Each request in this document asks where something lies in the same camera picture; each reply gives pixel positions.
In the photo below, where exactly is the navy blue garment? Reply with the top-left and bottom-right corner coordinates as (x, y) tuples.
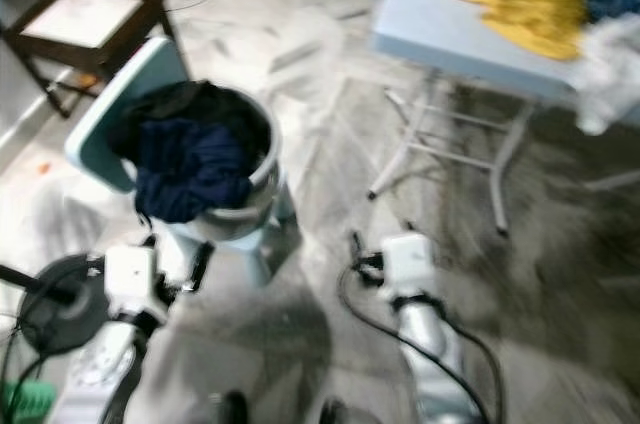
(133, 117), (256, 227)

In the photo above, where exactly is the white shirt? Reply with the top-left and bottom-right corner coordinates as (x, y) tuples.
(573, 12), (640, 137)

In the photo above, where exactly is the robot right leg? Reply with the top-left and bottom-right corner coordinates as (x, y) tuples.
(318, 399), (348, 424)

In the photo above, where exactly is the black stand fan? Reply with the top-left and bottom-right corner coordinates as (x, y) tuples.
(0, 252), (106, 357)

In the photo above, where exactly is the small light blue washing machine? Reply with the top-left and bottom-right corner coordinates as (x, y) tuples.
(63, 36), (298, 290)

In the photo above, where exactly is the green plastic basket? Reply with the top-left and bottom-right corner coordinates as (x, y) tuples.
(0, 379), (53, 424)

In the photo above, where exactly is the light blue folding table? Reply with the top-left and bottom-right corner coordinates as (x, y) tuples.
(368, 0), (640, 237)

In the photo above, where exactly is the dark wooden chair white seat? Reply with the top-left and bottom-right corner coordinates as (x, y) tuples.
(0, 0), (176, 120)

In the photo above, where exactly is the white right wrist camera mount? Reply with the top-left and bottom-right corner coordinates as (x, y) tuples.
(380, 231), (437, 297)

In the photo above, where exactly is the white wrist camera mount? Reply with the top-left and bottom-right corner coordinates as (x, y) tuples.
(380, 231), (437, 297)
(105, 244), (159, 317)

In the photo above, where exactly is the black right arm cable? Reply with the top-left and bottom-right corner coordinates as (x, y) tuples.
(337, 266), (506, 424)

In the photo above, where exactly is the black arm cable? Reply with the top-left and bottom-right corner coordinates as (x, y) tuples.
(337, 266), (506, 424)
(3, 256), (109, 424)

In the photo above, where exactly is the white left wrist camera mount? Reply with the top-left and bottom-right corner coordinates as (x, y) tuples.
(105, 244), (159, 317)

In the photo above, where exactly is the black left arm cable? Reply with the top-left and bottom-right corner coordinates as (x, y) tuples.
(3, 256), (109, 424)

